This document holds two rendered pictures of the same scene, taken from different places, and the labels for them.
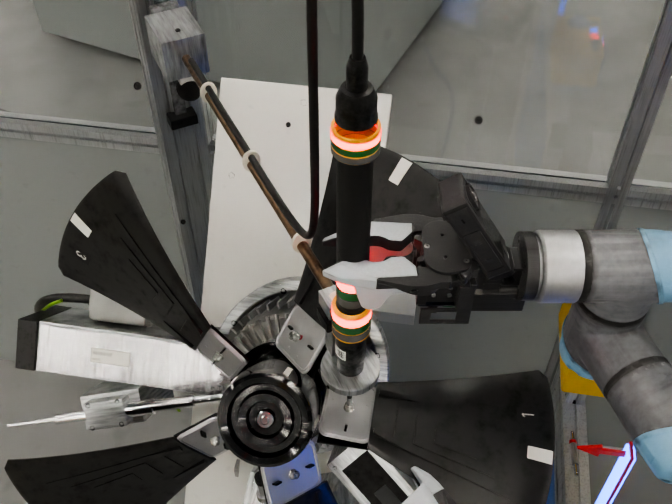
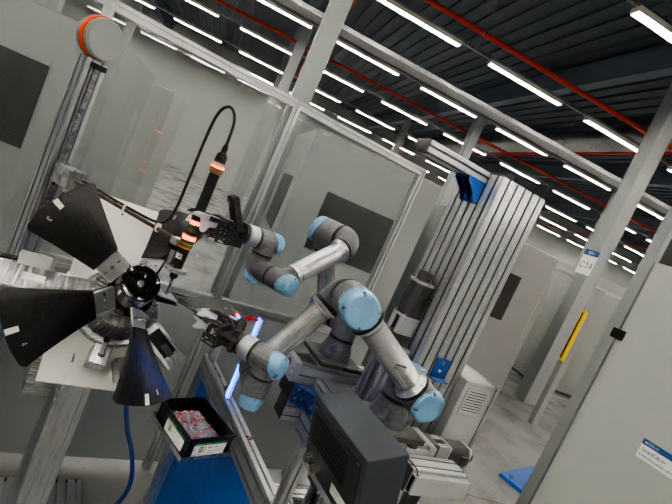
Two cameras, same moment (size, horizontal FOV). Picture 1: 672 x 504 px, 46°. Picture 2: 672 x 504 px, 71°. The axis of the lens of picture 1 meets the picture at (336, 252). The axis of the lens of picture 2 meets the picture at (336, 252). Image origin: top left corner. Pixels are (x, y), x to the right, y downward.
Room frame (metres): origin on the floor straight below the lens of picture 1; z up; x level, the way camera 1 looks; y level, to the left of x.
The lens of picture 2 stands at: (-0.86, 0.62, 1.69)
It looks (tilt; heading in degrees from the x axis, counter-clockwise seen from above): 6 degrees down; 319
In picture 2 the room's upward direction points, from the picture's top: 24 degrees clockwise
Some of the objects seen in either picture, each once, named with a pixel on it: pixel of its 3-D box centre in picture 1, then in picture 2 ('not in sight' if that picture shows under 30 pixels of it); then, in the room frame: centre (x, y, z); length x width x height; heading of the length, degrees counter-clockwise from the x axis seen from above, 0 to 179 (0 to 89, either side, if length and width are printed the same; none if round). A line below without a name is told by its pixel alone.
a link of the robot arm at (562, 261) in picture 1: (550, 264); (249, 235); (0.55, -0.22, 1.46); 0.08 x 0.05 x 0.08; 1
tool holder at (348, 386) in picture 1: (346, 340); (178, 255); (0.55, -0.01, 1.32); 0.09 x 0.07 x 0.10; 26
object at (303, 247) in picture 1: (249, 160); (123, 209); (0.82, 0.12, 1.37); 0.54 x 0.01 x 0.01; 26
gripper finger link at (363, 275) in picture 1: (370, 288); (204, 223); (0.52, -0.03, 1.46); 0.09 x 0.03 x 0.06; 99
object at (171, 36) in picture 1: (175, 41); (68, 176); (1.11, 0.25, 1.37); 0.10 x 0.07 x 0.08; 26
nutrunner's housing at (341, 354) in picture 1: (352, 254); (199, 212); (0.54, -0.02, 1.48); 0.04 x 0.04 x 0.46
